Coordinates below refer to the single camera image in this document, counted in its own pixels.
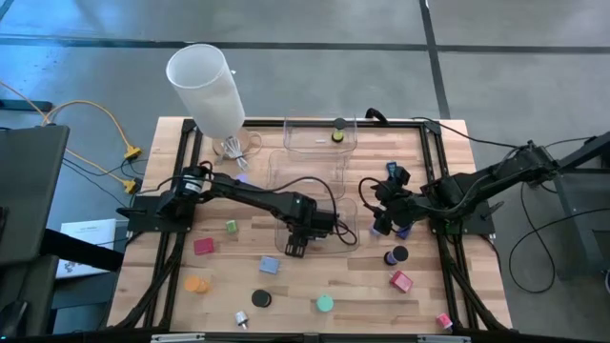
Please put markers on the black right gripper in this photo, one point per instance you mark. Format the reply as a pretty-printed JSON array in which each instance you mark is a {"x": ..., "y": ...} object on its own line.
[{"x": 402, "y": 207}]

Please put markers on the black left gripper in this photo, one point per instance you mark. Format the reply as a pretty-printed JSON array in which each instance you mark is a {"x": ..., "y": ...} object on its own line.
[{"x": 305, "y": 216}]

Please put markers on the light blue wall charger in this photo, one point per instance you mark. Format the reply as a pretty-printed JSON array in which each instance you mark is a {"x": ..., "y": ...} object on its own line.
[{"x": 269, "y": 265}]

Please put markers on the purple wall charger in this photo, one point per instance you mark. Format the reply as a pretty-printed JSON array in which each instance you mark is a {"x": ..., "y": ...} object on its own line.
[{"x": 404, "y": 232}]

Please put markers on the purple digital timer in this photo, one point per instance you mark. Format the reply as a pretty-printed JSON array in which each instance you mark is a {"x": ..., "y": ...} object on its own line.
[{"x": 391, "y": 167}]

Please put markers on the black hourglass purple sand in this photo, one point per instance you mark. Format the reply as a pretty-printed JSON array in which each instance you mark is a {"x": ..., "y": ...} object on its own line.
[{"x": 399, "y": 253}]

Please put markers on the teal hourglass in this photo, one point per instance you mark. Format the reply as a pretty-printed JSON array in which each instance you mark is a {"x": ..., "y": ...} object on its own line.
[{"x": 324, "y": 303}]

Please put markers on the small green charger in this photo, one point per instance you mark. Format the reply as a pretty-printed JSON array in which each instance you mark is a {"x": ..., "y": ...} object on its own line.
[{"x": 231, "y": 226}]

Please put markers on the red wall charger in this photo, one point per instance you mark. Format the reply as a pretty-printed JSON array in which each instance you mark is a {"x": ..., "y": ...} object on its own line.
[
  {"x": 401, "y": 281},
  {"x": 204, "y": 246}
]

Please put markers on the pink car USB charger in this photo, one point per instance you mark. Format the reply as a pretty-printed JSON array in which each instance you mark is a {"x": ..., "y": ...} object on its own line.
[{"x": 443, "y": 320}]

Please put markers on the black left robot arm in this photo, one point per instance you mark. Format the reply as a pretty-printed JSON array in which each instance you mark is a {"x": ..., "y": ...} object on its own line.
[{"x": 248, "y": 193}]

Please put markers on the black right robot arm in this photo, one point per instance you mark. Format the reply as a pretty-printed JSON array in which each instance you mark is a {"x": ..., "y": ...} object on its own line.
[{"x": 500, "y": 174}]

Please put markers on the clear plastic bin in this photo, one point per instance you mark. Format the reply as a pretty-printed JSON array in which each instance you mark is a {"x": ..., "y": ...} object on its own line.
[
  {"x": 286, "y": 167},
  {"x": 305, "y": 143},
  {"x": 317, "y": 248}
]

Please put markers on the black hourglass red sand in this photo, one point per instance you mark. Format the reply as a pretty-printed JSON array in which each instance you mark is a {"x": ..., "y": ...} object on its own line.
[{"x": 261, "y": 298}]

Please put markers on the black hourglass yellow sand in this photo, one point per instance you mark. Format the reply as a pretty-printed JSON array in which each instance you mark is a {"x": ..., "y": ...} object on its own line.
[{"x": 338, "y": 136}]

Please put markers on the silver plug adapter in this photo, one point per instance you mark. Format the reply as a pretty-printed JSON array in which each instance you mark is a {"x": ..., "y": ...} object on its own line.
[{"x": 241, "y": 317}]

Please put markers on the orange hourglass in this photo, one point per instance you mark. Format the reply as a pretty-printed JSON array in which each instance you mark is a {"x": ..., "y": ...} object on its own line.
[{"x": 193, "y": 284}]

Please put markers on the white shade table lamp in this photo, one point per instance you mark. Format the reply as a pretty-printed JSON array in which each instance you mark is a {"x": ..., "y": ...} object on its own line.
[{"x": 205, "y": 90}]

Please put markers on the black metal stand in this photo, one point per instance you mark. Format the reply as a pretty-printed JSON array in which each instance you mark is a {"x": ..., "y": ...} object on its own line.
[{"x": 581, "y": 200}]

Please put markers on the white booklet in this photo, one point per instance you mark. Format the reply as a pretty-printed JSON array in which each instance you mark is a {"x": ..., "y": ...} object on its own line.
[{"x": 90, "y": 231}]

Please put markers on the black floor strip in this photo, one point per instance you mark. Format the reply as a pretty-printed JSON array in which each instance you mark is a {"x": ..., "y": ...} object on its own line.
[{"x": 24, "y": 106}]

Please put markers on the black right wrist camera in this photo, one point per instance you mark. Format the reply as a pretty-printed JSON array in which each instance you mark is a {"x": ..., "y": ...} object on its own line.
[{"x": 403, "y": 175}]

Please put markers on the silver mounting bracket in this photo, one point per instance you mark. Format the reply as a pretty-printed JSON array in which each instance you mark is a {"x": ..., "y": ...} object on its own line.
[
  {"x": 178, "y": 338},
  {"x": 443, "y": 338}
]

